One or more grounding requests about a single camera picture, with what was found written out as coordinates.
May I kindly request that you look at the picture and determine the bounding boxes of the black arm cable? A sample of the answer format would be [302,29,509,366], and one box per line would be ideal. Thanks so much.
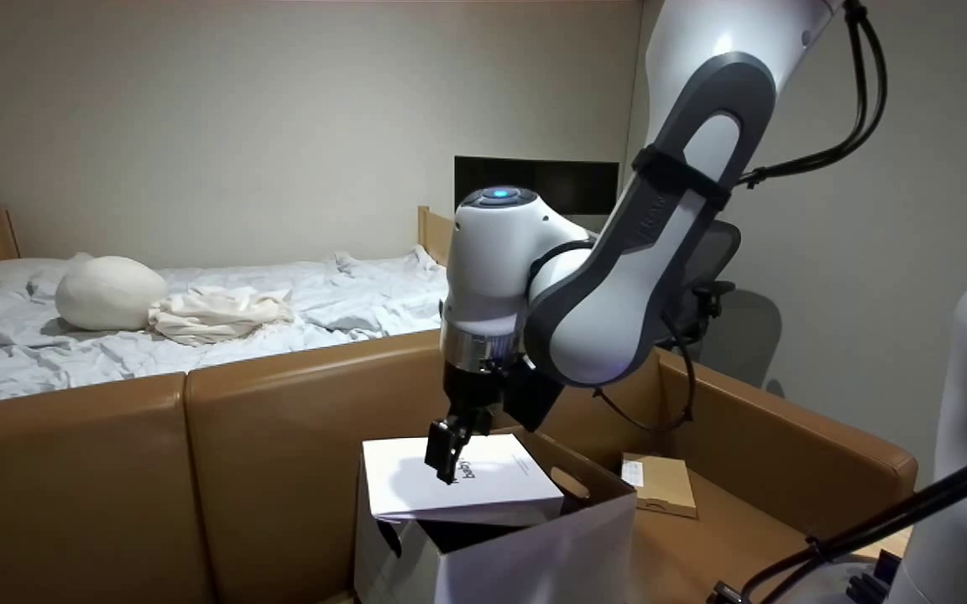
[736,0,895,190]

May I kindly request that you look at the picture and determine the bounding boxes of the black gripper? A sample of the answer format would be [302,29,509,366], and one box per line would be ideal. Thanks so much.
[424,358,516,488]

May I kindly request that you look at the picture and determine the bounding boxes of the cream crumpled cloth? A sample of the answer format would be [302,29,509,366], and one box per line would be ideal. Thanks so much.
[144,281,299,348]

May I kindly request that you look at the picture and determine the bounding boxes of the black computer monitor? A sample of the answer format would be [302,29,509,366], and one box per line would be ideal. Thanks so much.
[449,156,626,221]

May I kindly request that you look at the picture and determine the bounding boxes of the grey mesh office chair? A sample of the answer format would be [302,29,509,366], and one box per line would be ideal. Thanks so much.
[661,219,791,397]

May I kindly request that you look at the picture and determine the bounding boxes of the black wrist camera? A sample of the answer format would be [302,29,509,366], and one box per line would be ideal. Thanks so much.
[502,356,567,436]

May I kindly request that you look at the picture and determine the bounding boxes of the round white pillow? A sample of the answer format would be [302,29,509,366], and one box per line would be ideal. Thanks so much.
[52,253,171,336]

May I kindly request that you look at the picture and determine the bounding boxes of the brown kraft book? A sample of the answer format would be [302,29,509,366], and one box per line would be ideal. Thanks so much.
[617,450,701,524]

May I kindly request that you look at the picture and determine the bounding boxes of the wooden bed with white bedding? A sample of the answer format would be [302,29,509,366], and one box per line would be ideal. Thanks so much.
[0,200,458,414]

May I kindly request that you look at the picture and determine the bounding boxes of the white cardboard box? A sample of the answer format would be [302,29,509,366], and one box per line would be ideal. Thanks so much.
[349,430,641,604]

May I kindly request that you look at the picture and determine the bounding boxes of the tan leather sofa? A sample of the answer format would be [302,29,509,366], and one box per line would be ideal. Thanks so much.
[0,299,919,604]

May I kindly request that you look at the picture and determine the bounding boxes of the flat white pillow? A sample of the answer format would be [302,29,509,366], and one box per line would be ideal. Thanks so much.
[0,255,73,302]

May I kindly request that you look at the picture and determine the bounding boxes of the black tripod stand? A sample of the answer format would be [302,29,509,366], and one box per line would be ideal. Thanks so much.
[707,433,967,604]

